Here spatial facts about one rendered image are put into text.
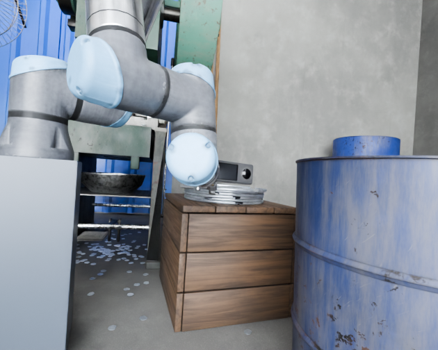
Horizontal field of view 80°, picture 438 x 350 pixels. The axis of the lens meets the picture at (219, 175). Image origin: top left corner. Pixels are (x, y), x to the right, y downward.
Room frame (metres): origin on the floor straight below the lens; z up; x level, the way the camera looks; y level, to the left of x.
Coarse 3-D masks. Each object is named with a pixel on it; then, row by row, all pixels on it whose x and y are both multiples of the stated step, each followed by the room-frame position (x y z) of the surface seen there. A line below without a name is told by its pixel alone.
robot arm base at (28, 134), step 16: (16, 112) 0.55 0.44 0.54; (32, 112) 0.55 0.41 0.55; (16, 128) 0.55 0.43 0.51; (32, 128) 0.55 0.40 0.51; (48, 128) 0.57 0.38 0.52; (64, 128) 0.61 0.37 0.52; (0, 144) 0.54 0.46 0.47; (16, 144) 0.53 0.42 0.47; (32, 144) 0.54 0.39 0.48; (48, 144) 0.56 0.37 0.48; (64, 144) 0.60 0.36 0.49
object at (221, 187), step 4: (220, 188) 0.77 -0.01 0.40; (224, 188) 0.77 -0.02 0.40; (228, 188) 0.86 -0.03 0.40; (232, 188) 0.86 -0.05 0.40; (236, 188) 0.87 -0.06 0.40; (240, 188) 0.88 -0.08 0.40; (244, 188) 0.98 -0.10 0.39; (248, 188) 1.01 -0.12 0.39; (256, 188) 1.00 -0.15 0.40; (260, 188) 0.97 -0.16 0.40
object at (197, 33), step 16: (192, 0) 1.12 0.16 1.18; (208, 0) 1.13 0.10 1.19; (192, 16) 1.14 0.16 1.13; (208, 16) 1.15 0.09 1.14; (176, 32) 1.88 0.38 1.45; (192, 32) 1.18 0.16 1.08; (208, 32) 1.19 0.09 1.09; (176, 48) 1.95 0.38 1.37; (192, 48) 1.22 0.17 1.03; (208, 48) 1.23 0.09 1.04; (176, 64) 1.28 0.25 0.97; (208, 64) 1.29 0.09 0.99
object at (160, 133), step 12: (156, 132) 1.17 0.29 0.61; (156, 144) 1.17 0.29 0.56; (156, 156) 1.17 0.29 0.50; (156, 168) 1.18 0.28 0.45; (156, 180) 1.18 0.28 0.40; (156, 192) 1.18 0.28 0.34; (156, 204) 1.18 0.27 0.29; (156, 216) 1.18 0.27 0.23; (156, 228) 1.18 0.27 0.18; (156, 240) 1.18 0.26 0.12; (156, 252) 1.18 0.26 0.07; (156, 264) 1.16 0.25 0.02
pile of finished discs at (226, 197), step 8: (184, 192) 0.92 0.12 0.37; (192, 192) 0.86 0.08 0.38; (200, 192) 0.83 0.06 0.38; (208, 192) 0.82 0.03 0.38; (216, 192) 0.89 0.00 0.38; (224, 192) 0.81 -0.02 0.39; (232, 192) 0.81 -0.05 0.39; (240, 192) 0.82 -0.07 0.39; (248, 192) 0.83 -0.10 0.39; (256, 192) 0.86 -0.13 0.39; (200, 200) 0.83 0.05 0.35; (208, 200) 0.82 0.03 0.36; (216, 200) 0.82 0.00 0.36; (224, 200) 0.81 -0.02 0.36; (232, 200) 0.81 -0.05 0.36; (240, 200) 0.82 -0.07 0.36; (248, 200) 0.83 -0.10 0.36; (256, 200) 0.86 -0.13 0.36
